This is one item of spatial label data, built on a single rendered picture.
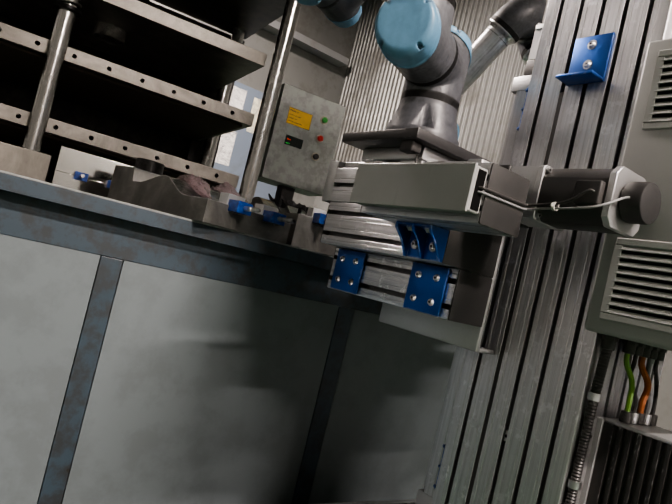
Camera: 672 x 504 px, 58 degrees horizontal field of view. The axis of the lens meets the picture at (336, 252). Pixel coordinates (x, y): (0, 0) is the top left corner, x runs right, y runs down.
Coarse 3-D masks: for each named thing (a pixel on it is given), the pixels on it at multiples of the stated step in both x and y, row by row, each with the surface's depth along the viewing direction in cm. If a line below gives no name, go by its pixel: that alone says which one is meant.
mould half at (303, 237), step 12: (252, 204) 194; (264, 204) 186; (288, 216) 168; (300, 216) 163; (300, 228) 163; (312, 228) 165; (288, 240) 164; (300, 240) 163; (312, 240) 165; (324, 252) 167
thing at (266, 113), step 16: (288, 0) 236; (288, 16) 235; (240, 32) 296; (288, 32) 235; (288, 48) 236; (272, 64) 235; (272, 80) 234; (224, 96) 294; (272, 96) 234; (272, 112) 235; (256, 128) 234; (208, 144) 293; (256, 144) 233; (208, 160) 293; (256, 160) 233; (256, 176) 234; (240, 192) 233
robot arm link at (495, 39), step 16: (512, 0) 164; (528, 0) 162; (544, 0) 165; (496, 16) 164; (512, 16) 162; (528, 16) 162; (496, 32) 164; (512, 32) 163; (528, 32) 165; (480, 48) 165; (496, 48) 165; (480, 64) 167
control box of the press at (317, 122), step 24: (288, 96) 251; (312, 96) 256; (288, 120) 252; (312, 120) 257; (336, 120) 263; (288, 144) 253; (312, 144) 258; (336, 144) 264; (264, 168) 249; (288, 168) 254; (312, 168) 259; (288, 192) 260; (312, 192) 260
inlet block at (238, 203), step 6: (222, 192) 146; (222, 198) 145; (228, 198) 144; (234, 198) 145; (240, 198) 146; (228, 204) 144; (234, 204) 142; (240, 204) 142; (246, 204) 143; (228, 210) 143; (234, 210) 142; (240, 210) 142; (246, 210) 142; (252, 210) 140; (258, 210) 139
